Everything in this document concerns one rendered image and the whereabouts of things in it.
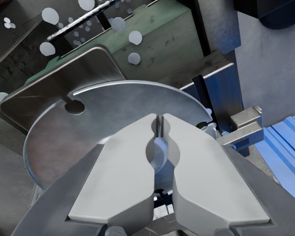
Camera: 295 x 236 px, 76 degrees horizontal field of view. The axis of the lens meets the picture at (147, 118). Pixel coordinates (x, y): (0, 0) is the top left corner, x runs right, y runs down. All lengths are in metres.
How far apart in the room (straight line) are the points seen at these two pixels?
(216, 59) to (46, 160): 0.32
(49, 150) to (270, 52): 1.30
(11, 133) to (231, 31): 0.48
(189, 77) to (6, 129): 0.38
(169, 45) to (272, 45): 1.07
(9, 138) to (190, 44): 0.42
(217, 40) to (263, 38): 0.94
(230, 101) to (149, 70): 0.17
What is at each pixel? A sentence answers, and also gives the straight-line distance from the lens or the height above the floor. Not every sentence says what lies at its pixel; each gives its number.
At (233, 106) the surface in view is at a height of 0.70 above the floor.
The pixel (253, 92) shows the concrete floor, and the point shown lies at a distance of 1.52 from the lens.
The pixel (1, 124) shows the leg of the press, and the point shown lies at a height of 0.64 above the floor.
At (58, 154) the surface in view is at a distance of 0.30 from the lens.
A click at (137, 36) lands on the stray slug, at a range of 0.34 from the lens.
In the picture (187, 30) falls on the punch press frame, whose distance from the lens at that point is 0.36.
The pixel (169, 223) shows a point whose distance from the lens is 0.30.
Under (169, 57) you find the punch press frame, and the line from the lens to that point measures 0.37.
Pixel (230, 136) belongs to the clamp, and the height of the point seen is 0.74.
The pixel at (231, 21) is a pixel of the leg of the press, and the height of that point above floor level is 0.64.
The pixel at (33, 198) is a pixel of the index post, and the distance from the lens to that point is 0.40.
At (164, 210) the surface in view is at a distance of 0.37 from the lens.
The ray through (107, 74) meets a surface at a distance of 0.22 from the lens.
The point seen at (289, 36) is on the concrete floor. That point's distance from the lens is 1.43.
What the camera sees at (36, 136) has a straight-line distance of 0.28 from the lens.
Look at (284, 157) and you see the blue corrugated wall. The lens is 1.67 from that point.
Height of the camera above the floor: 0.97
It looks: 49 degrees down
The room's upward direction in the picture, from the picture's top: 165 degrees clockwise
